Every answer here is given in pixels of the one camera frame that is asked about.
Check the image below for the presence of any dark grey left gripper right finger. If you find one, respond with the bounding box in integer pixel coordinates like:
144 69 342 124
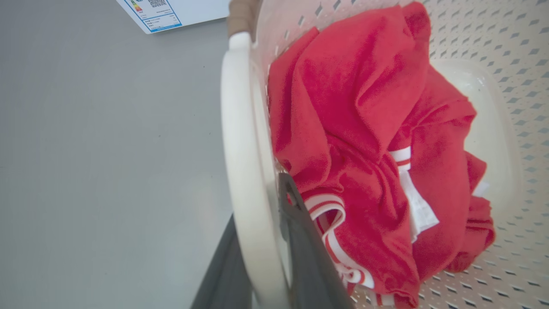
278 173 356 309

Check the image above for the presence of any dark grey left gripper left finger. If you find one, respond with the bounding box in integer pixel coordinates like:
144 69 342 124
190 214 254 309

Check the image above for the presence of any white perforated plastic laundry basket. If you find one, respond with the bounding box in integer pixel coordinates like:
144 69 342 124
220 0 549 309

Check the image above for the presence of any red garment with white stripes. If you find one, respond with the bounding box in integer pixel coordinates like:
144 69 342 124
267 1 496 309

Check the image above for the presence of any white appliance with energy label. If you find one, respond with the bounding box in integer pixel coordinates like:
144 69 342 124
116 0 232 35

